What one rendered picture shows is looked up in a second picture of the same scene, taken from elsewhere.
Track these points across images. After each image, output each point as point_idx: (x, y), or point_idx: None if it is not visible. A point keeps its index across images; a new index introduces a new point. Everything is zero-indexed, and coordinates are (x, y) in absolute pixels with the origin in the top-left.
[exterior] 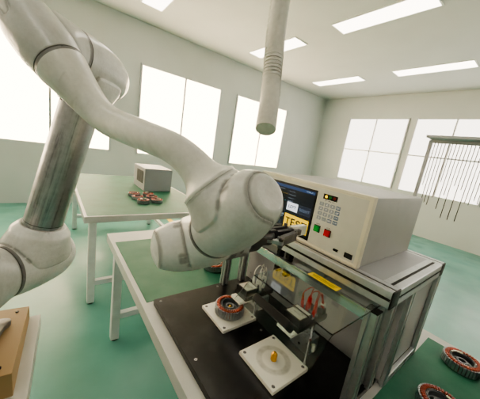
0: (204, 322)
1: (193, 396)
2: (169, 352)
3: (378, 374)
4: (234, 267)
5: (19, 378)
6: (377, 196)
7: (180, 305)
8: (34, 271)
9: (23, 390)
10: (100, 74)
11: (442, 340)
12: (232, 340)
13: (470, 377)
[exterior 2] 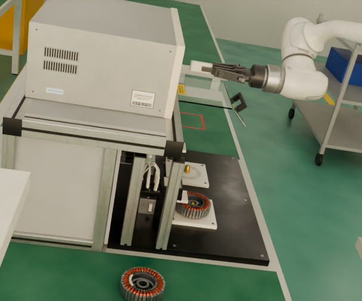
0: (222, 217)
1: (252, 194)
2: (261, 220)
3: None
4: (99, 276)
5: None
6: (159, 7)
7: (240, 242)
8: None
9: None
10: None
11: None
12: (205, 196)
13: None
